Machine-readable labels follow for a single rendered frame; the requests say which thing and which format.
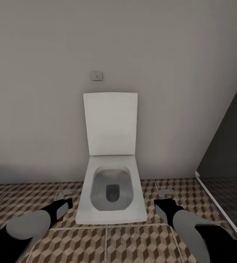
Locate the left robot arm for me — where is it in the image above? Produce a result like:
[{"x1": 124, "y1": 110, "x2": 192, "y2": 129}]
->
[{"x1": 0, "y1": 189, "x2": 75, "y2": 263}]

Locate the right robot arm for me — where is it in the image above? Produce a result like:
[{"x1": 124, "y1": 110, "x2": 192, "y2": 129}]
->
[{"x1": 154, "y1": 189, "x2": 237, "y2": 263}]

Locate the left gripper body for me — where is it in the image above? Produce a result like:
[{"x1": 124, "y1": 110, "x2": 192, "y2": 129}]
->
[{"x1": 64, "y1": 198, "x2": 73, "y2": 209}]

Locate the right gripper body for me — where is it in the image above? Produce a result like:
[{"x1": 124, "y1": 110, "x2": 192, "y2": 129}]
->
[{"x1": 154, "y1": 198, "x2": 174, "y2": 205}]

